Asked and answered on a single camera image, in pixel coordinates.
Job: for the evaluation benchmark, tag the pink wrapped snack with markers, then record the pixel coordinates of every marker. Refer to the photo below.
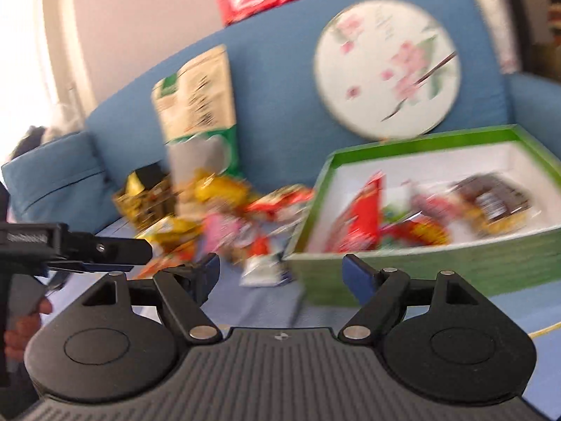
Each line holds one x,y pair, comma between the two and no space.
220,230

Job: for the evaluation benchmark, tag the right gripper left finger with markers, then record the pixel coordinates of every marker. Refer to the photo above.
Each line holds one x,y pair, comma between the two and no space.
182,290

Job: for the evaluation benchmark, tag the clear red label snack packet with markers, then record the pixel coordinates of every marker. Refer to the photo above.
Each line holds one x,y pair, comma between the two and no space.
437,207

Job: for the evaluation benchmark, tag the yellow cake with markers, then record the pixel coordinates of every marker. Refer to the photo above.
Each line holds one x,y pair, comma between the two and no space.
223,190

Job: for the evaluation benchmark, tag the red yellow snack packet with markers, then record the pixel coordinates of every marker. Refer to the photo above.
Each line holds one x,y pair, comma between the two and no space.
420,231

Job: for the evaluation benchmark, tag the black gold small box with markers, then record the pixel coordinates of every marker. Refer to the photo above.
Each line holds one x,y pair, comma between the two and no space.
144,179

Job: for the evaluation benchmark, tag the gold wire basket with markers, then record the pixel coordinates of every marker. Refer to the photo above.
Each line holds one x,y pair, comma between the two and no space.
148,207

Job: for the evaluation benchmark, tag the brown snack bag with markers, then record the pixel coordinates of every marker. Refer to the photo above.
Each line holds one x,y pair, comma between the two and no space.
491,205

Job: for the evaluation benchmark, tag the black metal shelf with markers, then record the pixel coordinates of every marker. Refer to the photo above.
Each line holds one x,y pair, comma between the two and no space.
537,26

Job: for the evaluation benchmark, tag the large beige cereal snack bag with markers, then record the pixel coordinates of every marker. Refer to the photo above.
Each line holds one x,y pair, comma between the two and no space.
197,114

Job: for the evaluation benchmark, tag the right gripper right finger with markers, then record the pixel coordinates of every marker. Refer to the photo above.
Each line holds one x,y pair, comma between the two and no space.
380,294

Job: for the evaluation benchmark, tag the blue cushion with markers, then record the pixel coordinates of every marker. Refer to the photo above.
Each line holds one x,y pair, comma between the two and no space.
62,181

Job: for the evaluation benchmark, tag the red white snack packet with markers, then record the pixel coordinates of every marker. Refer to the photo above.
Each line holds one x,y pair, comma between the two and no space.
280,205

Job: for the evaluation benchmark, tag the round floral fan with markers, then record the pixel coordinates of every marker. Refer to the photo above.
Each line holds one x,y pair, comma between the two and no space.
387,70

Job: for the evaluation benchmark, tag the green cardboard box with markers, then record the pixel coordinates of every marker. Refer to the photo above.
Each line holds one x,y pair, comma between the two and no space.
431,166

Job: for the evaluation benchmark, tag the person's left hand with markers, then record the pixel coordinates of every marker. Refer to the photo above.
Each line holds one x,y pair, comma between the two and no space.
16,339

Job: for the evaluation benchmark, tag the red checkered snack packet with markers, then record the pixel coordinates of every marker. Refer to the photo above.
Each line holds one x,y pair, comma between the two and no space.
357,229

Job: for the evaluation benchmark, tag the orange clear snack packet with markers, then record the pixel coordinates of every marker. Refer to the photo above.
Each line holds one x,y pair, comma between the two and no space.
182,255

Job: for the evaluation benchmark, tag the green triangular snack packet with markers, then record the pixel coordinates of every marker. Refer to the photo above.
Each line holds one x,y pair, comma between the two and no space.
392,213

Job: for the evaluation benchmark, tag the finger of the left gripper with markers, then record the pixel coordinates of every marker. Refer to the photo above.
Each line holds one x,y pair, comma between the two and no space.
121,251
105,268

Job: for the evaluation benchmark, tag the yellow orange snack packet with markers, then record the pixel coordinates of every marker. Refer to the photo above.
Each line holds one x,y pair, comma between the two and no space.
170,233

